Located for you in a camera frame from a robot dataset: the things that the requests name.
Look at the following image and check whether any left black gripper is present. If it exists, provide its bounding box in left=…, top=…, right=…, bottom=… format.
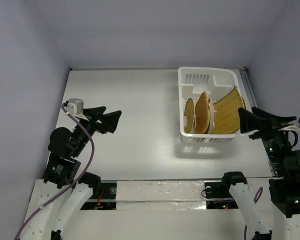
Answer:
left=72, top=105, right=122, bottom=156

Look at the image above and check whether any square green-edged bamboo mat plate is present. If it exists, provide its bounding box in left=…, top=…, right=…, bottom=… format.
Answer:
left=212, top=86, right=243, bottom=135

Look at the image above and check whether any rounded square woven plate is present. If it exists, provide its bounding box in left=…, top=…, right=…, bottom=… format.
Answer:
left=194, top=91, right=211, bottom=134

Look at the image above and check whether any small round bamboo plate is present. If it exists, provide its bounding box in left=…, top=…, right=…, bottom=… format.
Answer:
left=184, top=98, right=195, bottom=134

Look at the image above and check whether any fan-shaped woven bamboo plate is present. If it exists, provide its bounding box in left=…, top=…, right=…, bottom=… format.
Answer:
left=208, top=98, right=216, bottom=134

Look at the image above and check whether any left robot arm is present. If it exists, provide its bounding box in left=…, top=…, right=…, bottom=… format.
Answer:
left=20, top=101, right=122, bottom=240

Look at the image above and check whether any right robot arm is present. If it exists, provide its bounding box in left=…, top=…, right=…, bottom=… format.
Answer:
left=220, top=107, right=300, bottom=240

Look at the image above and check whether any white plastic dish rack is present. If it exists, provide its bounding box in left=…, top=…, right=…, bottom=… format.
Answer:
left=178, top=66, right=243, bottom=143

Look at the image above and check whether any white foam front bar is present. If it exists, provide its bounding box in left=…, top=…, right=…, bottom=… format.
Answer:
left=115, top=180, right=207, bottom=211

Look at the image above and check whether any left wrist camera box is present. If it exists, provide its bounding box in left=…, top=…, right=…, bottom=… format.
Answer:
left=65, top=98, right=84, bottom=116

